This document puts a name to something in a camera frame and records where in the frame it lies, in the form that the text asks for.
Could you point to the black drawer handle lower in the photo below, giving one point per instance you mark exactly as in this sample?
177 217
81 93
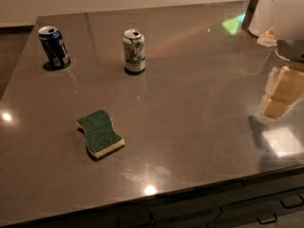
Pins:
266 219

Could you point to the white green soda can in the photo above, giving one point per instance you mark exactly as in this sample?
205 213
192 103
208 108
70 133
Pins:
134 50

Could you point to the white plastic jar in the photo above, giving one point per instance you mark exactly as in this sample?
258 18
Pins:
262 16

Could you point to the green and yellow sponge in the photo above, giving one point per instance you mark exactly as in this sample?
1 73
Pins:
100 136

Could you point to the black drawer handle right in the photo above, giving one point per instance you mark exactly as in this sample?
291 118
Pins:
292 201

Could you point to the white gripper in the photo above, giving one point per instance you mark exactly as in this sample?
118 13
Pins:
291 49

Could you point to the blue pepsi can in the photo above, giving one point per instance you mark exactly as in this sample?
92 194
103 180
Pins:
53 44

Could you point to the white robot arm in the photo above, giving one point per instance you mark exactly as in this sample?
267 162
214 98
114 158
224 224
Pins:
288 25

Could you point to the black drawer handle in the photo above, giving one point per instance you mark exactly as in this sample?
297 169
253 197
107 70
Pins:
292 201
266 219

